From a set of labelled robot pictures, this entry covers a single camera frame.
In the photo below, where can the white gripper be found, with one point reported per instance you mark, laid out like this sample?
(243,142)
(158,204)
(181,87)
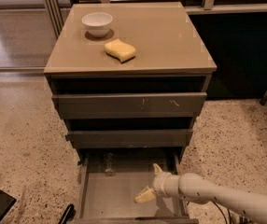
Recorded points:
(159,183)

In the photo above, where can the clear plastic water bottle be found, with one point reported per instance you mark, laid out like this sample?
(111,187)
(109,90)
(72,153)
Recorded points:
(109,170)

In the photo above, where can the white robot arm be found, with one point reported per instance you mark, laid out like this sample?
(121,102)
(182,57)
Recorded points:
(195,188)

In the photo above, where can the grey middle drawer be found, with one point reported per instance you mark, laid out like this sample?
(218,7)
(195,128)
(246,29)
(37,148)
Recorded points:
(130,138)

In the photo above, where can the grey drawer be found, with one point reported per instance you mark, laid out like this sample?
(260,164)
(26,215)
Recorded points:
(130,138)
(128,106)

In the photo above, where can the open bottom drawer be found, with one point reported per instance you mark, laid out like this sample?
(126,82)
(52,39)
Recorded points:
(110,199)

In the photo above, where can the grey top drawer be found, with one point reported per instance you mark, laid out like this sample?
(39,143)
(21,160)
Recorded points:
(128,106)

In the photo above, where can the grey drawer cabinet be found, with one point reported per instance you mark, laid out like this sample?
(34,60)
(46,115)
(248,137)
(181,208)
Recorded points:
(128,81)

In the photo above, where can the grey power strip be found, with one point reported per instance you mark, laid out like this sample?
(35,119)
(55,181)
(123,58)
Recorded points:
(236,219)

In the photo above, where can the yellow sponge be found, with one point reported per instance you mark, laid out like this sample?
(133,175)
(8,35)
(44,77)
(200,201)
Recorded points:
(120,50)

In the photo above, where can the white ceramic bowl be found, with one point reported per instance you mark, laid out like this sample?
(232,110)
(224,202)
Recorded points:
(97,24)

